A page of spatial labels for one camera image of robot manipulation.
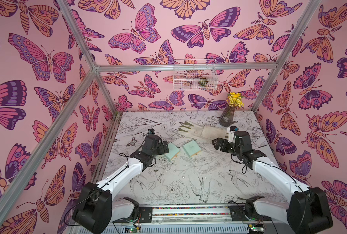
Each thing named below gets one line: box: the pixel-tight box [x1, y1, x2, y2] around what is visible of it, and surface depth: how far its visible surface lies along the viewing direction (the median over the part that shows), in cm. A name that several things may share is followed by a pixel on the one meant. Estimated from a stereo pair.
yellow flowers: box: [226, 92, 245, 108], surface depth 96 cm
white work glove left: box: [178, 120, 222, 143], surface depth 109 cm
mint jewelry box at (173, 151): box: [164, 141, 180, 161], surface depth 97 cm
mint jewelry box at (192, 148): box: [182, 139, 202, 158], surface depth 97 cm
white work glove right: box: [200, 125, 229, 141], surface depth 108 cm
